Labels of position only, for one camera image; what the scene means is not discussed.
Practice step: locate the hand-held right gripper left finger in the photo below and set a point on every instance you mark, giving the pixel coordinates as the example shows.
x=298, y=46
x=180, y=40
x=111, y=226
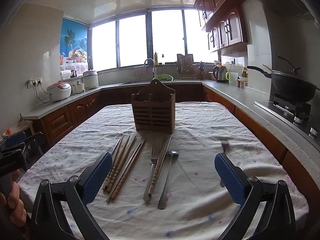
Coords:
x=100, y=175

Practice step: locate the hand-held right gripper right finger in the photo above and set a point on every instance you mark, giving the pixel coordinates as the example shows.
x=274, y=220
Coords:
x=230, y=177

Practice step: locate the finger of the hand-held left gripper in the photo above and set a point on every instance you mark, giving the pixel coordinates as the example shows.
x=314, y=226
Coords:
x=15, y=139

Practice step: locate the carved wooden chopstick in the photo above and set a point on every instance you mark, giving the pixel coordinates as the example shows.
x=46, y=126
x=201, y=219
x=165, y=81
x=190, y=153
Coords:
x=160, y=167
x=123, y=161
x=122, y=182
x=118, y=158

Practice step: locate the dark thin chopstick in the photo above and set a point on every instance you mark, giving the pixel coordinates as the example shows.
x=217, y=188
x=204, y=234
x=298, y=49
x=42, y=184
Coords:
x=130, y=168
x=117, y=145

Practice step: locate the steel fork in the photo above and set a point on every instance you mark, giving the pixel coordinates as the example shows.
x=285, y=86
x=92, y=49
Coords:
x=151, y=175
x=224, y=146

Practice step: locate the steel spoon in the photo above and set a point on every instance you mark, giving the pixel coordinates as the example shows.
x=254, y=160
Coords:
x=167, y=180

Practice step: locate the wooden utensil holder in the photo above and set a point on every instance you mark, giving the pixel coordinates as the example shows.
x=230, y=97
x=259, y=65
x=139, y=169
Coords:
x=153, y=110

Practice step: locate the hanging kitchen utensils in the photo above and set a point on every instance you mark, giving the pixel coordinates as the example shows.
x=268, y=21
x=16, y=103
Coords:
x=201, y=67

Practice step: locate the person's left hand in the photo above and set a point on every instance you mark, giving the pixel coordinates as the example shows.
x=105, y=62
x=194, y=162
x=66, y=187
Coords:
x=15, y=205

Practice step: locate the wooden lower cabinets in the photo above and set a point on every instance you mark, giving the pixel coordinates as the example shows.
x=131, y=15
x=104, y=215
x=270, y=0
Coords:
x=57, y=122

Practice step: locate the wooden cabinets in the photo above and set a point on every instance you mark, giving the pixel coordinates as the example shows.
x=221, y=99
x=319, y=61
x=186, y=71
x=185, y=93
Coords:
x=57, y=122
x=225, y=17

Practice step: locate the floral white tablecloth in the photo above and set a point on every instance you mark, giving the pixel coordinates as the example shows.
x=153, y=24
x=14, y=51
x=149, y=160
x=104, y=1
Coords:
x=190, y=205

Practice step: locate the white and red rice cooker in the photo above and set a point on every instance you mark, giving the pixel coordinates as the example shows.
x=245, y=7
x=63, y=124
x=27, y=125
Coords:
x=58, y=91

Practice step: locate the grey kitchen countertop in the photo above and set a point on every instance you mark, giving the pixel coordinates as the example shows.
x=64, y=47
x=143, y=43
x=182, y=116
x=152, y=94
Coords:
x=250, y=100

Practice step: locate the small white cooker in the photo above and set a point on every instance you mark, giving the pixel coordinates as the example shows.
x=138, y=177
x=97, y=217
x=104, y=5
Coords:
x=78, y=88

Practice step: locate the white paper towel roll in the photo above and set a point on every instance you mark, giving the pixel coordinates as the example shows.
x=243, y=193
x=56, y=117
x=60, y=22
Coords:
x=66, y=75

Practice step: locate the gas stove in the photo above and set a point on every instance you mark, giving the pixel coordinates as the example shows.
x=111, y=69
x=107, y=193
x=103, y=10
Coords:
x=287, y=108

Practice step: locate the white spice jar set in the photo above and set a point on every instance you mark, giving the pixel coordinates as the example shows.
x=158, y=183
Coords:
x=241, y=83

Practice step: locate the large white rice cooker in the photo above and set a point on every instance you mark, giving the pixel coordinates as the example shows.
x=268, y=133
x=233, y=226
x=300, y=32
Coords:
x=90, y=80

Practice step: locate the kitchen sink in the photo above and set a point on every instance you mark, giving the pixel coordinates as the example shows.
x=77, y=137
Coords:
x=135, y=82

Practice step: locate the steel electric kettle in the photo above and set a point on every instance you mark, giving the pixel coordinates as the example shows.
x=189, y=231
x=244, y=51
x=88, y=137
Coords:
x=220, y=73

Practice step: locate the glass condiment jars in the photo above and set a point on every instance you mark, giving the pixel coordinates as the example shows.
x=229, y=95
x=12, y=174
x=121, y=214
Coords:
x=244, y=72

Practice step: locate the black wok with lid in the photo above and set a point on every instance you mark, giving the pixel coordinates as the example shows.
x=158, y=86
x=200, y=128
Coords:
x=292, y=86

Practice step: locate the green plastic colander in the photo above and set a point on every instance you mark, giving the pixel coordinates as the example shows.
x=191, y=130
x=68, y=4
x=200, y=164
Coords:
x=163, y=78

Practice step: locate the backsplash power outlet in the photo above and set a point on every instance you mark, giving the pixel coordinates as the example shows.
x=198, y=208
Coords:
x=232, y=61

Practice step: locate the knife and board rack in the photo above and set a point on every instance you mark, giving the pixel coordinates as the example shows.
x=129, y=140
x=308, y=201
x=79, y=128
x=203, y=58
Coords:
x=186, y=65

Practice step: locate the chrome kitchen faucet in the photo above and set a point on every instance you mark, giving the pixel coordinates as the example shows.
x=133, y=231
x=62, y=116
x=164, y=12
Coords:
x=153, y=66

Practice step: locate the yellow bottle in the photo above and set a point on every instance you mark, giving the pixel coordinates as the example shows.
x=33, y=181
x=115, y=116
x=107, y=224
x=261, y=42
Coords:
x=156, y=58

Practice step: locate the small dark-capped bottle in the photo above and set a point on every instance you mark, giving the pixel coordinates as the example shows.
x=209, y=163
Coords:
x=163, y=60

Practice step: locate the kitchen window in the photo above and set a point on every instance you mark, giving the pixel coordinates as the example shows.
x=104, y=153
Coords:
x=132, y=40

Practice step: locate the wooden upper cabinets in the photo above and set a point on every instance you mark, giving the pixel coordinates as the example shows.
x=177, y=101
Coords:
x=225, y=17

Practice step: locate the wall power outlet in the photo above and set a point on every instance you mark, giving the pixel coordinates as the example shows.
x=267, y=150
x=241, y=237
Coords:
x=35, y=82

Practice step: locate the tropical fruit wall poster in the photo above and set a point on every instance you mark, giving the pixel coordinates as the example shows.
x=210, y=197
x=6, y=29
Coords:
x=73, y=42

